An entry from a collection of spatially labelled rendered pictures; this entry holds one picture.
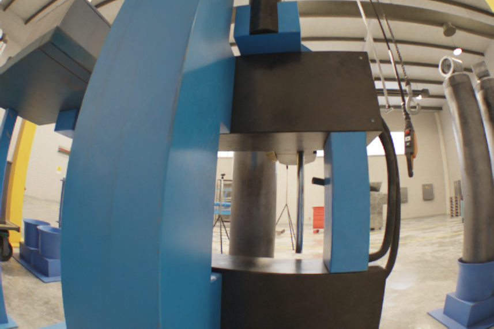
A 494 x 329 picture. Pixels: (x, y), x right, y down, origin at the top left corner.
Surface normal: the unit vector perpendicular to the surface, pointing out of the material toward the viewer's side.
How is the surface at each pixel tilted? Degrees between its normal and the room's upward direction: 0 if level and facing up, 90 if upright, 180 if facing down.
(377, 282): 90
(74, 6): 90
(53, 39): 90
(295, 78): 90
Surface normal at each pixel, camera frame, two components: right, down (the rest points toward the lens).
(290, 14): -0.20, -0.29
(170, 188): 0.98, -0.01
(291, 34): -0.04, 0.96
